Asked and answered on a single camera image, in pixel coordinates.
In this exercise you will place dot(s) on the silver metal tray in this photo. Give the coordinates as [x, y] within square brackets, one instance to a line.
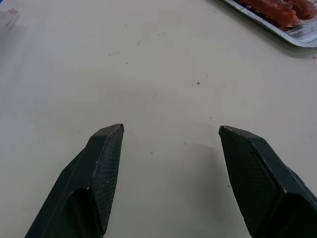
[289, 34]

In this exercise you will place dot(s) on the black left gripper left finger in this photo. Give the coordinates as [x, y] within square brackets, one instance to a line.
[84, 183]

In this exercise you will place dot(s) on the stained white tissue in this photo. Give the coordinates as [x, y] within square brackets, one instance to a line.
[9, 17]

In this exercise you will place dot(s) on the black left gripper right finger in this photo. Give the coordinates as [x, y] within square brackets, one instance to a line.
[267, 183]

